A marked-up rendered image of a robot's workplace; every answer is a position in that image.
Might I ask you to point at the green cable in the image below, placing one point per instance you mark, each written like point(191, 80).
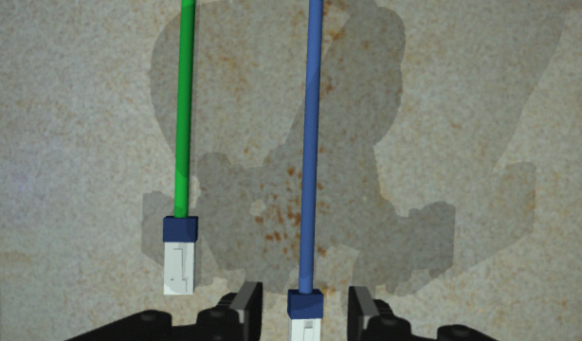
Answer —
point(183, 124)

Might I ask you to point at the white network plug with dark blue boot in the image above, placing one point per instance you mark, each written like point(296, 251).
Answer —
point(179, 236)

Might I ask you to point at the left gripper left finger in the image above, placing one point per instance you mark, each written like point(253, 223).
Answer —
point(241, 321)

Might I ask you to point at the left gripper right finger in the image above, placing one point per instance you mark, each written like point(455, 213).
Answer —
point(377, 315)

